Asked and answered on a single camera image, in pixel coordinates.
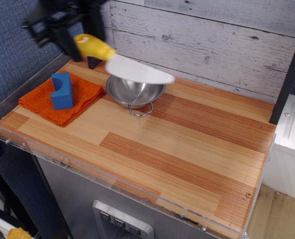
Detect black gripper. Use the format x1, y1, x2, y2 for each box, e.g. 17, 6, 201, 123
21, 0, 108, 63

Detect yellow handled toy knife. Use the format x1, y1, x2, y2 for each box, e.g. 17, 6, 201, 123
73, 33, 175, 85

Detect stainless steel wok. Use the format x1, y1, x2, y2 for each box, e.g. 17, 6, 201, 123
106, 75, 166, 117

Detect blue wooden block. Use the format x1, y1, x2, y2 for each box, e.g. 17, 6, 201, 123
51, 72, 73, 110

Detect orange folded cloth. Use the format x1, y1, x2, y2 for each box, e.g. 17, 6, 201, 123
18, 72, 104, 127

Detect clear acrylic edge guard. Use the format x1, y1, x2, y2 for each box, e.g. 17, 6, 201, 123
0, 121, 277, 239

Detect silver button control panel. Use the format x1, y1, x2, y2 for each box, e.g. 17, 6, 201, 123
92, 200, 154, 239

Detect yellow object bottom left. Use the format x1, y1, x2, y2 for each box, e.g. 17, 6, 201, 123
6, 228, 32, 239

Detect white ridged side cabinet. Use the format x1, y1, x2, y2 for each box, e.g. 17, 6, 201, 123
262, 95, 295, 198

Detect dark left upright post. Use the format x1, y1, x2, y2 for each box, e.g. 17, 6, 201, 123
80, 0, 107, 70

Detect dark upright post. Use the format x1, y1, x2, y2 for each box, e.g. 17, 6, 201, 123
269, 52, 295, 125
80, 0, 107, 70

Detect dark right upright post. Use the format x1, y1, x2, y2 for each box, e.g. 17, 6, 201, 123
269, 52, 295, 125

